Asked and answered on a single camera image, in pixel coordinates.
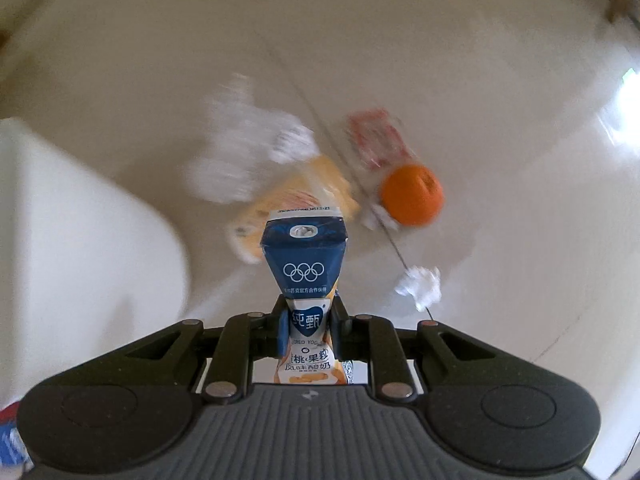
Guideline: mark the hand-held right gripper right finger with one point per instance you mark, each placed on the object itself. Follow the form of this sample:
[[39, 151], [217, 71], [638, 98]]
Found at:
[[336, 330]]

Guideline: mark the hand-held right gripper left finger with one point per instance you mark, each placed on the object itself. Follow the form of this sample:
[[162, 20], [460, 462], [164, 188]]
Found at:
[[282, 325]]

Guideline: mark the blue yogurt carton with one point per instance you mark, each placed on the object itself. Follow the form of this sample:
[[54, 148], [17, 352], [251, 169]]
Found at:
[[305, 265]]

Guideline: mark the red snack packet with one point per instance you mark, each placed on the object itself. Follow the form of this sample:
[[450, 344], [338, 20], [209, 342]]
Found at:
[[375, 140]]

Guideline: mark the white plastic trash bin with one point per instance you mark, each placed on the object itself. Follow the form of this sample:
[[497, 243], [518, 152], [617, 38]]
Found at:
[[75, 260]]

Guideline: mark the crumpled white tissue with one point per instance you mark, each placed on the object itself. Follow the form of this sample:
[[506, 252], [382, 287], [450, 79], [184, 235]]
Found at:
[[419, 286]]

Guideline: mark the yellow paper cup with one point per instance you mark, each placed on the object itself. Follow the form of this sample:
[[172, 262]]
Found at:
[[320, 180]]

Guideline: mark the orange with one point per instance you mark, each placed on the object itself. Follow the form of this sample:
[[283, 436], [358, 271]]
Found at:
[[412, 195]]

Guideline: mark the crumpled clear plastic wrap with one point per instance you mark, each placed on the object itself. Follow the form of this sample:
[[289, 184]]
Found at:
[[235, 160]]

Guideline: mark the small crumpled white paper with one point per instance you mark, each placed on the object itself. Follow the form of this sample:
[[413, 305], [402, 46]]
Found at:
[[292, 142]]

